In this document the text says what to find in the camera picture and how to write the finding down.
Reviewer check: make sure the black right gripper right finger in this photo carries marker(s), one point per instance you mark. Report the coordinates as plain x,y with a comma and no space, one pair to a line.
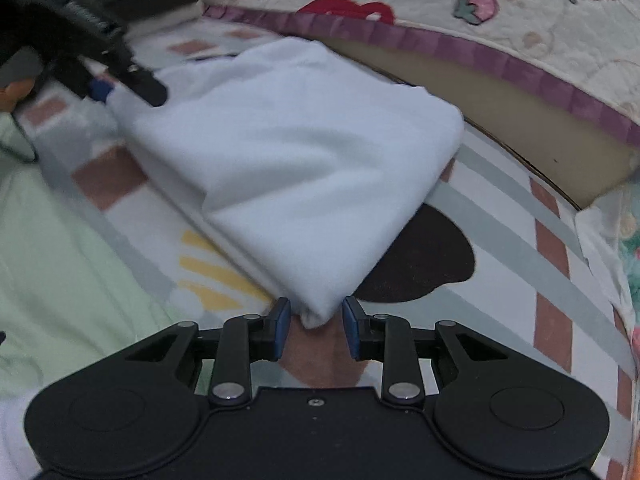
389,340

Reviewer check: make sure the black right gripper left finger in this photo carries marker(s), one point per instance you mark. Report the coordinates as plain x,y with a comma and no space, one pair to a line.
242,341

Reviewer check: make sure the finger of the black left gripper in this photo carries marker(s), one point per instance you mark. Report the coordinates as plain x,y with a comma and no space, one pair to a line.
141,81

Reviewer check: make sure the white garment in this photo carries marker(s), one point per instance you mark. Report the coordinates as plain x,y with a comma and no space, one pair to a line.
301,166

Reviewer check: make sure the light green cloth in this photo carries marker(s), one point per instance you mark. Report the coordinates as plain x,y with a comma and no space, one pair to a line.
67,299

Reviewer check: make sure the floral quilted blanket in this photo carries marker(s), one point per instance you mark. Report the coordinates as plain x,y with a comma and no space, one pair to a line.
608,233

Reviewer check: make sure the beige foam mattress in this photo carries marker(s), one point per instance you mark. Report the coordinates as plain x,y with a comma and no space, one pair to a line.
576,157

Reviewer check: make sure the white strawberry bear quilt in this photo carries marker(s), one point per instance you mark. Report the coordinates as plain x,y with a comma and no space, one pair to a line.
579,55

